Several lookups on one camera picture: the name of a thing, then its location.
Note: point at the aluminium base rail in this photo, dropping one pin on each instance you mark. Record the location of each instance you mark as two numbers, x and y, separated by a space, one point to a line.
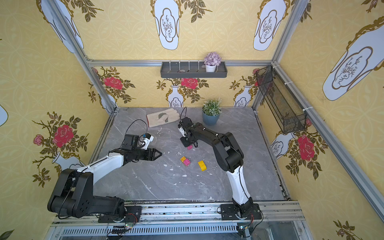
276 220

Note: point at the yellow lego brick left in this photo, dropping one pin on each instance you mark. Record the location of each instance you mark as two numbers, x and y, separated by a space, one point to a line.
182 158

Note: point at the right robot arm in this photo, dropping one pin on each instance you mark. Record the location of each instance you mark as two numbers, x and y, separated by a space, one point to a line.
229 156

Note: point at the yellow lego brick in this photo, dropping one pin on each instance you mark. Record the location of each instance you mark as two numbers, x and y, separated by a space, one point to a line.
182 158
202 166

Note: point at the yellow lego brick right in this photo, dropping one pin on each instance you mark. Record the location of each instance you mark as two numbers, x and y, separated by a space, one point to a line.
202 166

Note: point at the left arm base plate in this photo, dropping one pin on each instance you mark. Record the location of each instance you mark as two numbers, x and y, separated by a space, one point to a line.
130 214

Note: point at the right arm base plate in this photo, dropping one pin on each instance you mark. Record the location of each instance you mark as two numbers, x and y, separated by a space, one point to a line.
248 211

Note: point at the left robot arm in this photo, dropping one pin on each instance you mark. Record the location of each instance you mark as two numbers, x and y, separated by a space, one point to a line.
73 194

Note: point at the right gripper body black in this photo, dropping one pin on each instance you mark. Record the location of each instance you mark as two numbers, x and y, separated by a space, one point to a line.
186 140

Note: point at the black wire basket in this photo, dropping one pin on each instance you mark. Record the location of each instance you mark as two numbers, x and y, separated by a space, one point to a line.
286 110

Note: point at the purple flower white pot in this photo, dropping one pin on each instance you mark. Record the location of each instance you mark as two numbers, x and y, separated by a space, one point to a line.
212 60

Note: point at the grey wall shelf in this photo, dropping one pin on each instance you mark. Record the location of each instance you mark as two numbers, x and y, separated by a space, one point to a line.
191 69

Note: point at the green plant blue pot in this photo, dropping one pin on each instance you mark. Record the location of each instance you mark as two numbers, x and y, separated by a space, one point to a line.
211 111

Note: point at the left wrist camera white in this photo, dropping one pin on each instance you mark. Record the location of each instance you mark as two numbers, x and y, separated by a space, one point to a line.
146 140

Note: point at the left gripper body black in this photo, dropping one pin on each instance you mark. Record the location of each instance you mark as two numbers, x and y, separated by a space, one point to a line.
147 154

